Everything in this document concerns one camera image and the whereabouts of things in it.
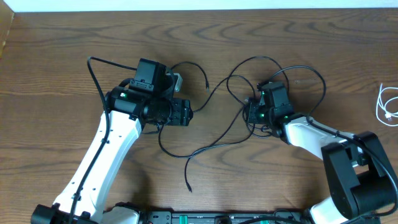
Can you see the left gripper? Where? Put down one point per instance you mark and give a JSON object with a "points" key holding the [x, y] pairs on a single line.
{"points": [[185, 112]]}

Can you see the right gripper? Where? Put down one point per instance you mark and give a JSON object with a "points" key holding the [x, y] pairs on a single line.
{"points": [[254, 106]]}

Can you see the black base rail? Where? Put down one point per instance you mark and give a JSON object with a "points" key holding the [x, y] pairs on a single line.
{"points": [[127, 212]]}

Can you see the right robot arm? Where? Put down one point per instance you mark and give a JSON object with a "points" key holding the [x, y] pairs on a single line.
{"points": [[361, 179]]}

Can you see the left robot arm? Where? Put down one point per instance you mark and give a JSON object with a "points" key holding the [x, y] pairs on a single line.
{"points": [[146, 98]]}

